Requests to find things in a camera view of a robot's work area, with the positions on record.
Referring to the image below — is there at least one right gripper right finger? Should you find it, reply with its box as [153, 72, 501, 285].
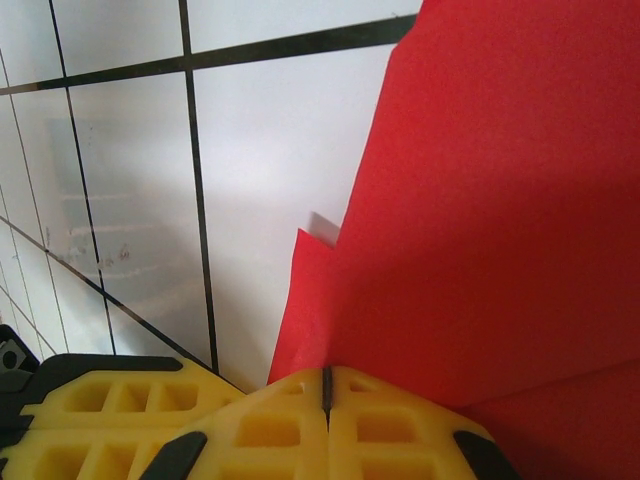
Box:
[326, 365, 522, 480]

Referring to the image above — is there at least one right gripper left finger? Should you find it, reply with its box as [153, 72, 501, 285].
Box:
[144, 366, 330, 480]

